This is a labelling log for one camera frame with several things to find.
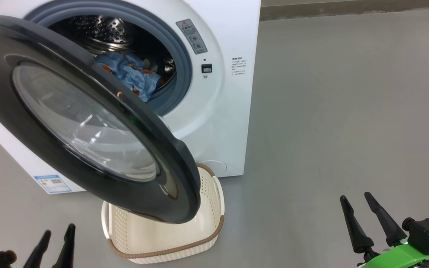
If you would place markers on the grey warning label sticker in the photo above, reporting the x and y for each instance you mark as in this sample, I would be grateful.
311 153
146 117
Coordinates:
192 37

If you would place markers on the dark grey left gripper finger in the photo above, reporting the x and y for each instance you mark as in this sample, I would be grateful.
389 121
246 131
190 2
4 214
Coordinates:
37 253
65 249

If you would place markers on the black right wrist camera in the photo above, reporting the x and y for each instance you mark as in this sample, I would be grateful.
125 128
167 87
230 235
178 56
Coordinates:
426 234

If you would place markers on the cream perforated laundry basket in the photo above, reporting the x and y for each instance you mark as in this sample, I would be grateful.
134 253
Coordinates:
199 230

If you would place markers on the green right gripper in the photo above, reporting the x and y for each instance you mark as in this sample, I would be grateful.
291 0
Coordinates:
400 258

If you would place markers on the round filter cover panel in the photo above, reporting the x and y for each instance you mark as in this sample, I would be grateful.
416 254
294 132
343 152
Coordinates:
216 167

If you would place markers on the white front-load washing machine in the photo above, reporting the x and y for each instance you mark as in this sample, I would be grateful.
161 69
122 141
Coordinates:
229 111

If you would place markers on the blue energy label sticker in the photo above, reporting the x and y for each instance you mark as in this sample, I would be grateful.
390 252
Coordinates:
52 184

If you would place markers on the stainless steel washing machine drum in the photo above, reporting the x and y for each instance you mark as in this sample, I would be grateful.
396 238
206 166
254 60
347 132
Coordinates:
99 31

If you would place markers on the black square door latch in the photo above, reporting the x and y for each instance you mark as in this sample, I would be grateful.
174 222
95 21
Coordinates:
206 68

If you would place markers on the blue printed elastic-waist garment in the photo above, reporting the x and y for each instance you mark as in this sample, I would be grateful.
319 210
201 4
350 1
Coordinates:
129 72

